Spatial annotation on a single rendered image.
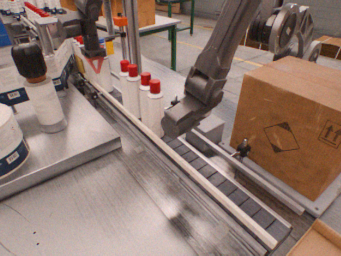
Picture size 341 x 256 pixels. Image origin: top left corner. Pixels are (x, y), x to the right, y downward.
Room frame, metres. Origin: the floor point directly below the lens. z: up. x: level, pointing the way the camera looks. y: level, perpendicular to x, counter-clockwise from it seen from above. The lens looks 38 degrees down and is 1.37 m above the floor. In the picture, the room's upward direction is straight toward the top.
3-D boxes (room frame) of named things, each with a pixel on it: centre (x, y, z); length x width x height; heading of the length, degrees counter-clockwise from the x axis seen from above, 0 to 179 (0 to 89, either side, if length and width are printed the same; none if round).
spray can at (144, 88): (0.67, 0.08, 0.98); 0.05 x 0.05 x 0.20
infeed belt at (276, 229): (0.90, 0.25, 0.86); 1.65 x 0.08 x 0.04; 37
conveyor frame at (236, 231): (0.90, 0.25, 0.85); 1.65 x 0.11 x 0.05; 37
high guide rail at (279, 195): (0.70, 0.05, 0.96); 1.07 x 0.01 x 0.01; 37
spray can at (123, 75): (0.78, 0.16, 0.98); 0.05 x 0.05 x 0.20
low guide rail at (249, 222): (0.65, 0.11, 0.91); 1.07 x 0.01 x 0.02; 37
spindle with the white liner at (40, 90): (0.67, 0.43, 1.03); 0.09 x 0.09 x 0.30
